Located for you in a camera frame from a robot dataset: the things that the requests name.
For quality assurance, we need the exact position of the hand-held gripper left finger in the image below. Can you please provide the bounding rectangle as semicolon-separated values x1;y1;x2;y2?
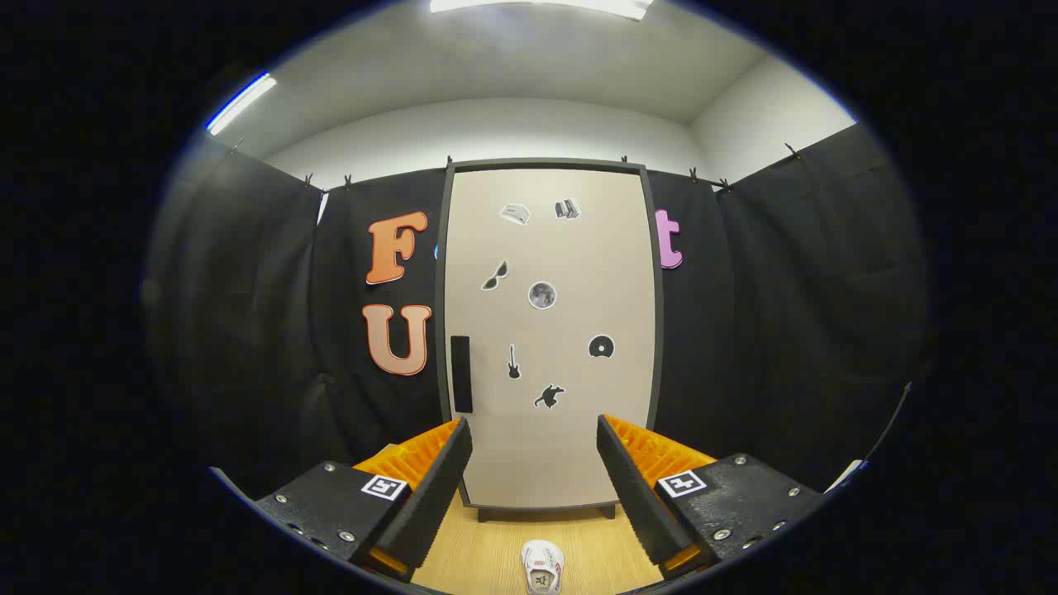
252;416;474;583

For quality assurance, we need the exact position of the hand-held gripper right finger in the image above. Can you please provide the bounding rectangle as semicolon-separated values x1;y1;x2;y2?
596;413;827;579

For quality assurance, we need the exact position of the white canvas shoe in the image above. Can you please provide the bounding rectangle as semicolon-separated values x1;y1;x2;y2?
521;540;565;595

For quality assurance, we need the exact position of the black door handle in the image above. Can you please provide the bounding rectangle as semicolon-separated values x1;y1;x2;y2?
450;336;474;414

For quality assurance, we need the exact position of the dark grey shoe cabinet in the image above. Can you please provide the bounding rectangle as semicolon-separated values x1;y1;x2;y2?
436;157;665;523

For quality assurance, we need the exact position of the beige shoe cabinet door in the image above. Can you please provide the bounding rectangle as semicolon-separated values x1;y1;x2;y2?
446;168;658;507

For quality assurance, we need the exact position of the black backdrop cloth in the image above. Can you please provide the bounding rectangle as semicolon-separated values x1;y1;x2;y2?
145;124;931;497

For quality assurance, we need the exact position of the long ceiling light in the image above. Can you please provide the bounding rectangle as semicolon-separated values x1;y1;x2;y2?
429;0;654;21
205;72;278;137

